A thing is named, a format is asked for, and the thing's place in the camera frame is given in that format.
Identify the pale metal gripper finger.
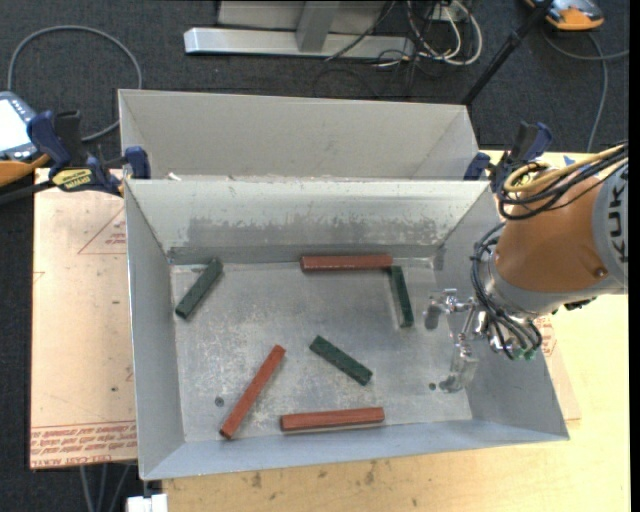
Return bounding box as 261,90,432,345
439,343,480,395
423,288,461,331

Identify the dark green flat block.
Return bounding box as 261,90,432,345
388,264,416,330
308,334,375,387
174,257,225,321

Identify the red-brown flat block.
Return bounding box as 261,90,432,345
218,343,288,442
299,253,395,274
279,406,387,434

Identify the grey metal bin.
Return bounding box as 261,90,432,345
117,88,571,482

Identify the brown cardboard board, red print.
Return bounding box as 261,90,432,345
29,168,584,471

